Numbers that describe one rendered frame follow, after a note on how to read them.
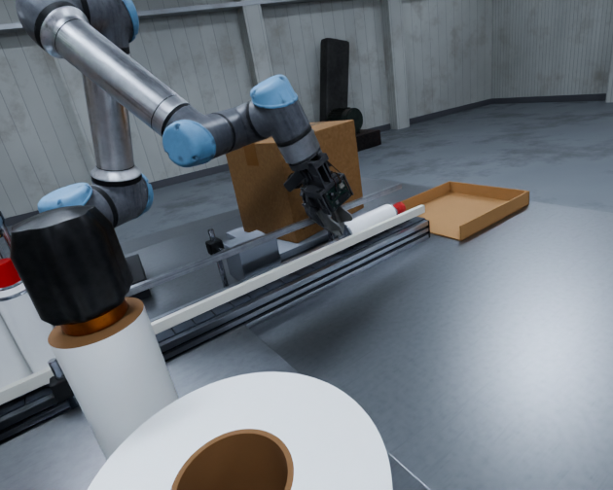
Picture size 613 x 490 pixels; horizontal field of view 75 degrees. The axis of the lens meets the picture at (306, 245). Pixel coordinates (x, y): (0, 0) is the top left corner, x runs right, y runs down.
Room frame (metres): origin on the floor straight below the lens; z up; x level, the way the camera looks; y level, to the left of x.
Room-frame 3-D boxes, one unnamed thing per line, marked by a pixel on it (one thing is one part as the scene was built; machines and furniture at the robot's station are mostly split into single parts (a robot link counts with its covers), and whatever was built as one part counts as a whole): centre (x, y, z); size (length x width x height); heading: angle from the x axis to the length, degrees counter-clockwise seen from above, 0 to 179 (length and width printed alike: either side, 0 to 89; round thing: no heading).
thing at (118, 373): (0.35, 0.22, 1.03); 0.09 x 0.09 x 0.30
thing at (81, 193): (0.92, 0.52, 1.05); 0.13 x 0.12 x 0.14; 151
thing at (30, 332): (0.54, 0.43, 0.98); 0.05 x 0.05 x 0.20
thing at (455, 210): (1.06, -0.43, 0.85); 0.30 x 0.26 x 0.04; 121
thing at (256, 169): (1.18, -0.01, 0.99); 0.30 x 0.24 x 0.27; 132
